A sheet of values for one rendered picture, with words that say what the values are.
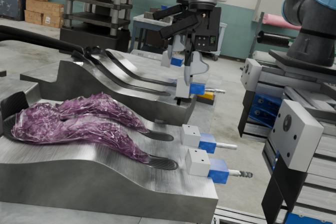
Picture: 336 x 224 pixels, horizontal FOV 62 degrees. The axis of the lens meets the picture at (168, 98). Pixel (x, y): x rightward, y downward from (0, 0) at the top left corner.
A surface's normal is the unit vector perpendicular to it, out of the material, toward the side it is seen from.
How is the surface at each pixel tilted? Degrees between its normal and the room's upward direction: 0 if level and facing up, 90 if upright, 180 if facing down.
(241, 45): 90
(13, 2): 90
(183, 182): 0
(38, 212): 0
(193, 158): 0
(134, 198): 90
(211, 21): 82
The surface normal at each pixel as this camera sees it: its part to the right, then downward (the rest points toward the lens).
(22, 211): 0.19, -0.93
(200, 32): -0.22, 0.14
